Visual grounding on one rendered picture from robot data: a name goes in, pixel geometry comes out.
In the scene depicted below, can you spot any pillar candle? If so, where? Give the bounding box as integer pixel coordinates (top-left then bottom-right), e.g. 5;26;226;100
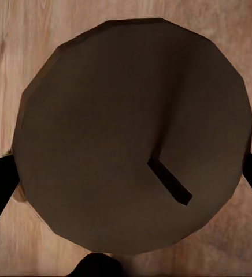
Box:
11;18;252;256
3;149;27;203

